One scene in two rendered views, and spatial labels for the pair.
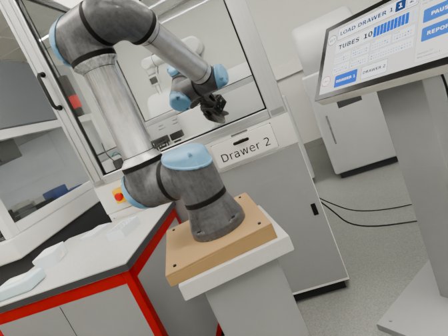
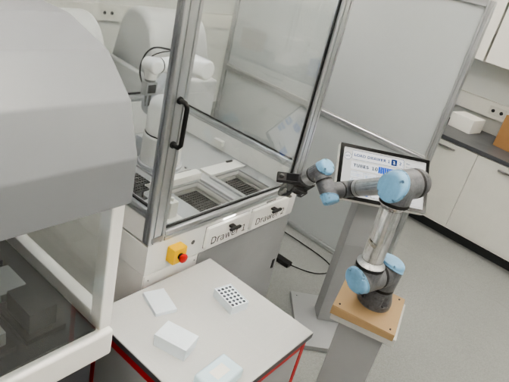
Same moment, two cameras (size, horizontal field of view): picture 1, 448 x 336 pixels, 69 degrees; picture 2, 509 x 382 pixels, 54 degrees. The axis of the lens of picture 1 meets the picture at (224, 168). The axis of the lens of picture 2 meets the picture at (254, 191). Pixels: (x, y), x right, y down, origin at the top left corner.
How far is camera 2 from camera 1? 2.32 m
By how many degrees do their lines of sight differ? 66
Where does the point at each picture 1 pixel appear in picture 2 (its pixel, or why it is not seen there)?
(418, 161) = (357, 242)
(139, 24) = not seen: hidden behind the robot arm
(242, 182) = (251, 242)
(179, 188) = (393, 283)
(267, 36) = not seen: outside the picture
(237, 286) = not seen: hidden behind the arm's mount
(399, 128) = (359, 223)
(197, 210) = (389, 295)
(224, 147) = (262, 211)
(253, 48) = (309, 138)
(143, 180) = (380, 278)
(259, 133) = (282, 203)
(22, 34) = (188, 42)
